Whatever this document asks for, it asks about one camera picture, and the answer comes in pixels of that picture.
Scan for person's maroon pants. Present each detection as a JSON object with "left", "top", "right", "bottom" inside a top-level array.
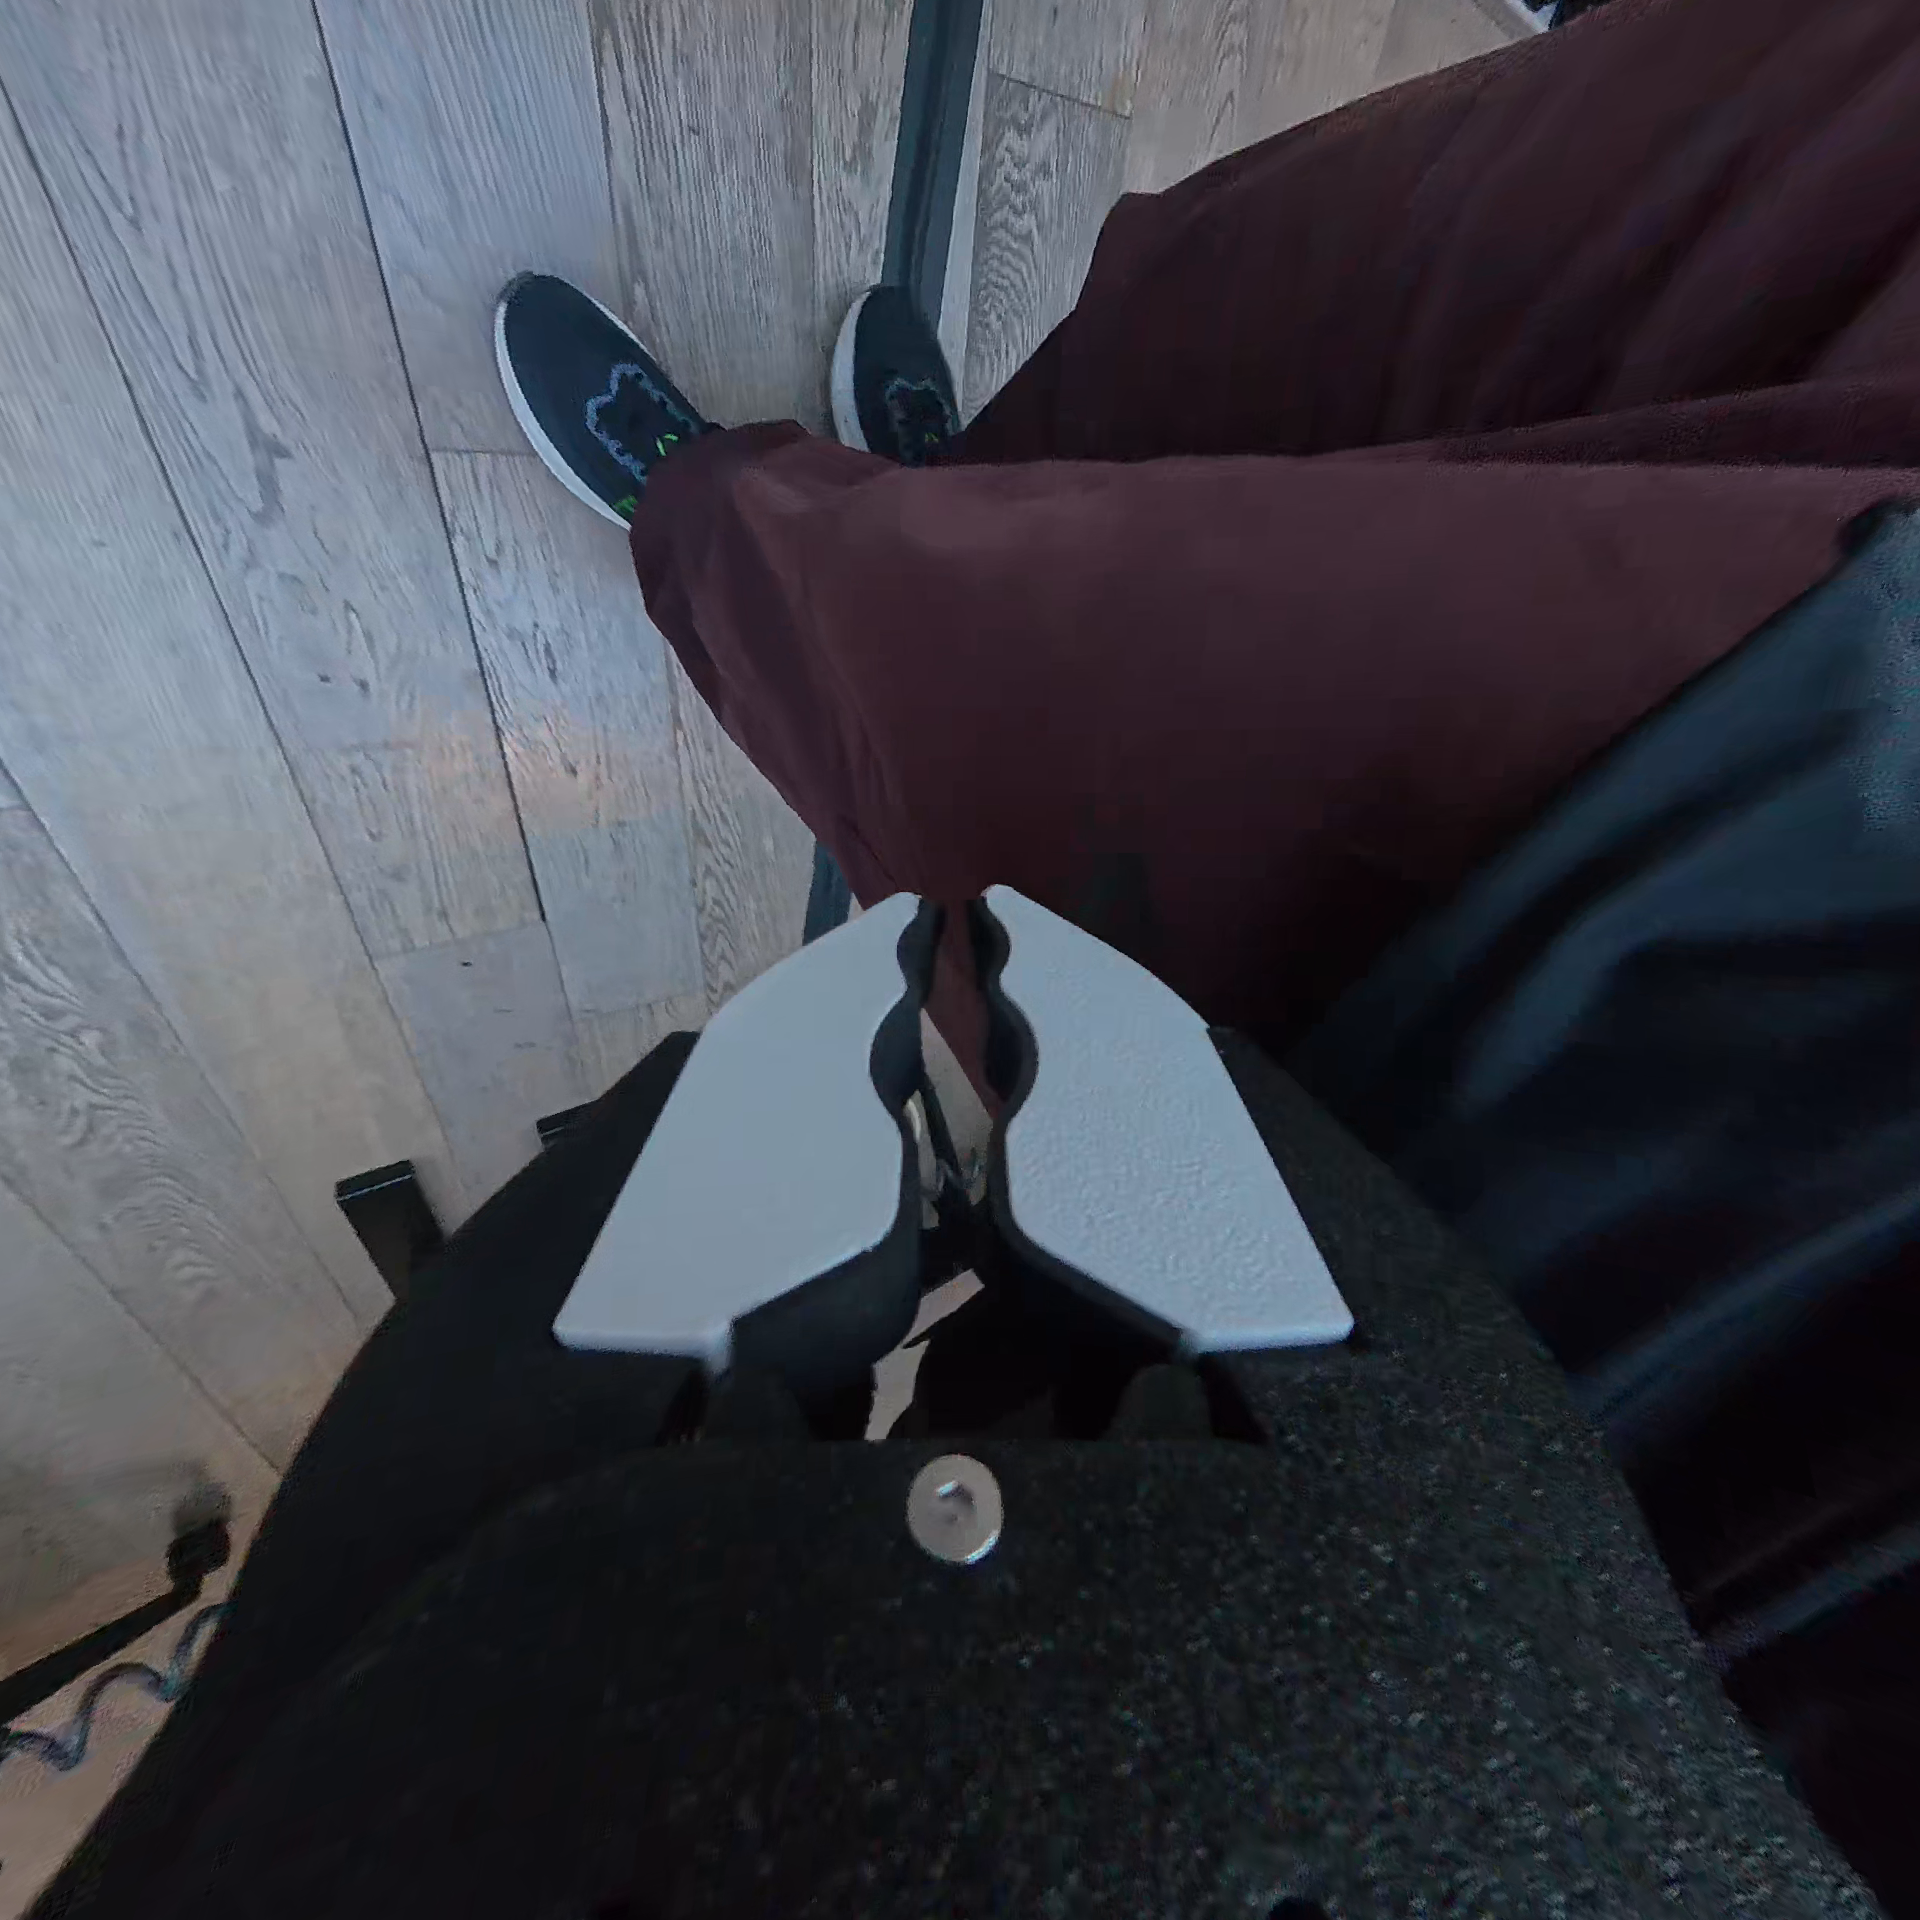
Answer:
[{"left": 632, "top": 0, "right": 1920, "bottom": 1080}]

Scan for grey coiled cable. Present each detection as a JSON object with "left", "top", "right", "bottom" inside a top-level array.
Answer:
[{"left": 0, "top": 1606, "right": 230, "bottom": 1772}]

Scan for person's black sneaker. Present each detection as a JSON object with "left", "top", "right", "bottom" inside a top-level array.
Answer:
[
  {"left": 492, "top": 272, "right": 722, "bottom": 529},
  {"left": 829, "top": 283, "right": 964, "bottom": 467}
]

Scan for person's black jacket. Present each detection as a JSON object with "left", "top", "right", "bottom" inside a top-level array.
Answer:
[{"left": 1290, "top": 503, "right": 1920, "bottom": 1920}]

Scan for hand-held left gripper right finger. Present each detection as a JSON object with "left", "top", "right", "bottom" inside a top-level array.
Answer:
[{"left": 964, "top": 884, "right": 1355, "bottom": 1427}]

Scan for person's left black sneaker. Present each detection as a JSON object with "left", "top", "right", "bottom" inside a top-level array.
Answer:
[{"left": 492, "top": 272, "right": 722, "bottom": 529}]

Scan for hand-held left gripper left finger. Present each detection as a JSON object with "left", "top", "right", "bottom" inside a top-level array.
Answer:
[{"left": 552, "top": 892, "right": 948, "bottom": 1443}]

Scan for person's right black sneaker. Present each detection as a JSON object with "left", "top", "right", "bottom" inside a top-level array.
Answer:
[{"left": 829, "top": 283, "right": 964, "bottom": 467}]

